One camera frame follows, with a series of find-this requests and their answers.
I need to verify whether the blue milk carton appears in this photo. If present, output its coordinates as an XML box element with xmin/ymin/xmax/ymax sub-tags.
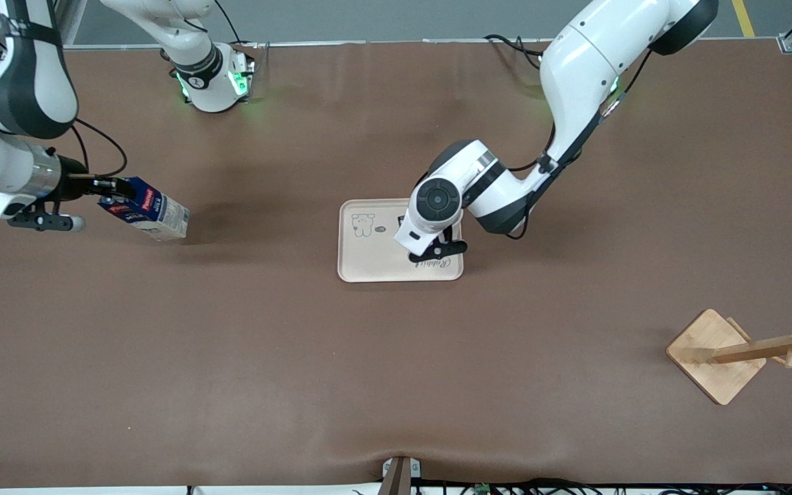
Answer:
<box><xmin>98</xmin><ymin>177</ymin><xmax>190</xmax><ymax>242</ymax></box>

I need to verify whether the cream rectangular tray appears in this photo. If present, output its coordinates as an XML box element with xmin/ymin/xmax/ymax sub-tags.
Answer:
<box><xmin>338</xmin><ymin>198</ymin><xmax>465</xmax><ymax>283</ymax></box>

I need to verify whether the metal table clamp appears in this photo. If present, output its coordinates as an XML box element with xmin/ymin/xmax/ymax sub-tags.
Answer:
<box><xmin>382</xmin><ymin>456</ymin><xmax>422</xmax><ymax>495</ymax></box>

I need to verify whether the wooden mug stand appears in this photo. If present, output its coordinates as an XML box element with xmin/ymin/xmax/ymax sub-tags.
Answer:
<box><xmin>665</xmin><ymin>298</ymin><xmax>792</xmax><ymax>406</ymax></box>

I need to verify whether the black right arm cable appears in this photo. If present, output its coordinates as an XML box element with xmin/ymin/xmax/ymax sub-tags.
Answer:
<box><xmin>71</xmin><ymin>118</ymin><xmax>129</xmax><ymax>182</ymax></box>

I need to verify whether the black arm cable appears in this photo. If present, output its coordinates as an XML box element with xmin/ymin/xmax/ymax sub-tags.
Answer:
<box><xmin>505</xmin><ymin>48</ymin><xmax>653</xmax><ymax>241</ymax></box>
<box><xmin>71</xmin><ymin>118</ymin><xmax>129</xmax><ymax>182</ymax></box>

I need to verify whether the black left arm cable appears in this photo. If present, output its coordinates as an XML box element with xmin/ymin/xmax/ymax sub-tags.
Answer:
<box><xmin>505</xmin><ymin>48</ymin><xmax>653</xmax><ymax>241</ymax></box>

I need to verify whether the black right base cable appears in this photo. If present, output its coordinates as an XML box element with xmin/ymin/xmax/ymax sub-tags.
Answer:
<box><xmin>213</xmin><ymin>0</ymin><xmax>261</xmax><ymax>49</ymax></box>

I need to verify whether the black base cable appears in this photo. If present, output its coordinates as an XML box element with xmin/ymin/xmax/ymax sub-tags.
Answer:
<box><xmin>483</xmin><ymin>34</ymin><xmax>548</xmax><ymax>60</ymax></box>
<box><xmin>213</xmin><ymin>0</ymin><xmax>261</xmax><ymax>49</ymax></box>

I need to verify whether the black left base cable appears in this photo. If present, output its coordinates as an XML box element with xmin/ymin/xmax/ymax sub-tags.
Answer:
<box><xmin>483</xmin><ymin>34</ymin><xmax>548</xmax><ymax>60</ymax></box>

